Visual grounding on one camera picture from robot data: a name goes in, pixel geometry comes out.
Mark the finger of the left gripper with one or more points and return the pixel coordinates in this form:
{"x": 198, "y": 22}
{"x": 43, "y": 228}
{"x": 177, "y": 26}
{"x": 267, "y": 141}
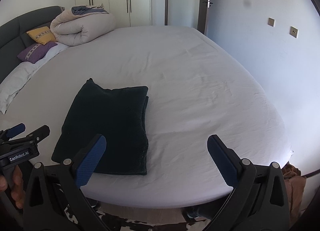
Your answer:
{"x": 39, "y": 134}
{"x": 14, "y": 131}

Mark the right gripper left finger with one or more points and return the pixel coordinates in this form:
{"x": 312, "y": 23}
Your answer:
{"x": 69, "y": 176}

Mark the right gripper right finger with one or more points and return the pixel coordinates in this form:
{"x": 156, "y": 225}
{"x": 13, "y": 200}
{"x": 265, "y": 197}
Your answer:
{"x": 258, "y": 200}

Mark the dark green garment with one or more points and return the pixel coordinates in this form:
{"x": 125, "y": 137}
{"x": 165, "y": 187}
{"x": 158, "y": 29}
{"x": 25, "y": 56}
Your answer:
{"x": 116, "y": 114}

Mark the left hand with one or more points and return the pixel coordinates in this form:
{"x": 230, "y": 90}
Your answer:
{"x": 17, "y": 192}

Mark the brown cloth on floor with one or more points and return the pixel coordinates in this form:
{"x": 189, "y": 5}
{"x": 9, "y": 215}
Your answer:
{"x": 295, "y": 184}

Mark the white pillow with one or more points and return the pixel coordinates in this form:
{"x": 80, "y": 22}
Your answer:
{"x": 18, "y": 78}

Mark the cow pattern rug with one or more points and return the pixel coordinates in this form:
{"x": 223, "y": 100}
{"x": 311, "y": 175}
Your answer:
{"x": 118, "y": 223}

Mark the purple cushion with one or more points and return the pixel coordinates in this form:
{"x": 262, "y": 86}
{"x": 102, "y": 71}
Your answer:
{"x": 35, "y": 52}

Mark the dark grey headboard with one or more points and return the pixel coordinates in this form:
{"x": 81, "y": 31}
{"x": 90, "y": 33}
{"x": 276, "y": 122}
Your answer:
{"x": 14, "y": 37}

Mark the yellow cushion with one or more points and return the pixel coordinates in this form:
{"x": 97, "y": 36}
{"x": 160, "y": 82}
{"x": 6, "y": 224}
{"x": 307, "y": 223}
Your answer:
{"x": 42, "y": 35}

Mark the folded beige duvet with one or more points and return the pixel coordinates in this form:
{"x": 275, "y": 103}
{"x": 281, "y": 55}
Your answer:
{"x": 82, "y": 24}

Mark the white bed sheet mattress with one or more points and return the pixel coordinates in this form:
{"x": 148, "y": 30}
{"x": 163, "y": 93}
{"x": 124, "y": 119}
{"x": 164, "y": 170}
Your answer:
{"x": 196, "y": 89}

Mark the dark brown door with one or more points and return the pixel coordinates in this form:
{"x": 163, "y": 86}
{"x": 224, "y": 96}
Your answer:
{"x": 203, "y": 1}

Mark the wall socket near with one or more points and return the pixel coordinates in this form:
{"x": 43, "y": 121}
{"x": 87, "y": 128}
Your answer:
{"x": 294, "y": 32}

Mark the wall socket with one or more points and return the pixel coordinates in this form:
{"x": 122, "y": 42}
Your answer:
{"x": 294, "y": 32}
{"x": 271, "y": 22}

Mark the wall socket far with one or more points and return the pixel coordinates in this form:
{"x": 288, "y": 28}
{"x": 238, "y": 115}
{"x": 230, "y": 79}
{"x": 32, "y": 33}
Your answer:
{"x": 271, "y": 22}

